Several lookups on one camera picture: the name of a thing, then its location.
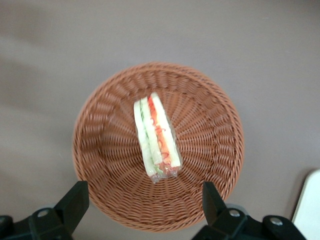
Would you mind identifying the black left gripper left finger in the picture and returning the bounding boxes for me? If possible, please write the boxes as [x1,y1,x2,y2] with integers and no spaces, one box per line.
[0,181,90,240]

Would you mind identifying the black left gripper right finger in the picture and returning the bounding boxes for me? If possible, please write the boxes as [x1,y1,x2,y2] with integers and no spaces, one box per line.
[192,181,308,240]

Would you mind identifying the triangle sandwich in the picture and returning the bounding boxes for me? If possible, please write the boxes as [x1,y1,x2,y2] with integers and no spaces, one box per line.
[133,91,181,185]

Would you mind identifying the brown round wicker basket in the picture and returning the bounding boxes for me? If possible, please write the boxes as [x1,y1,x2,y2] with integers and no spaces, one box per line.
[71,61,245,233]

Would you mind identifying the cream plastic tray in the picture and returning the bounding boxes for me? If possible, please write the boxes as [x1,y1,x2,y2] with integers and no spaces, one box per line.
[291,168,320,240]

